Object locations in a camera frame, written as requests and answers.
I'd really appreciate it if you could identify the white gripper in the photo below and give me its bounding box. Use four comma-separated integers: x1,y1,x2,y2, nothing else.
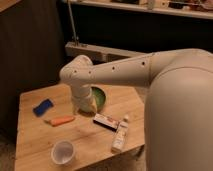
71,85,97,113

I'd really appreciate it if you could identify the white bottle with label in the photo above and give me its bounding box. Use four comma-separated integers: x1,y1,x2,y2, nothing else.
111,115,129,152

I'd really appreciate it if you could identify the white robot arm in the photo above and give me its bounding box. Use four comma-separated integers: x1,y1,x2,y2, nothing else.
60,49,213,171

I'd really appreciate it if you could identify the metal pole stand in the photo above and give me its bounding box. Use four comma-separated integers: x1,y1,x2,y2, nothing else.
67,0,79,46

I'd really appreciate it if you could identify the green bowl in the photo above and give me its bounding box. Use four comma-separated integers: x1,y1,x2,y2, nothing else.
92,86,106,112

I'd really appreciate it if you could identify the small dark red box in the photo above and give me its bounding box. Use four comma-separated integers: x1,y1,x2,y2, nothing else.
93,114,119,131

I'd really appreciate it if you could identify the orange carrot toy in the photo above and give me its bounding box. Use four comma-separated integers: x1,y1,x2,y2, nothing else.
45,116,75,127

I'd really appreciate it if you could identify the blue sponge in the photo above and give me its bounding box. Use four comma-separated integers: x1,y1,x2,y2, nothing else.
33,99,53,117

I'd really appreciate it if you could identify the wooden table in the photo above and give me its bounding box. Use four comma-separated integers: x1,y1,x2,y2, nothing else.
15,84,145,171

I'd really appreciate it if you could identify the white paper cup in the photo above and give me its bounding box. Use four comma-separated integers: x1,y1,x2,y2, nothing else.
51,141,75,165

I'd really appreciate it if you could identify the white metal beam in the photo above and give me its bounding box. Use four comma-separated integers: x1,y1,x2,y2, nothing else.
65,42,142,62

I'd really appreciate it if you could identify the white wall shelf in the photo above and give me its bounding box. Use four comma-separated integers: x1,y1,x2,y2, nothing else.
61,0,213,20

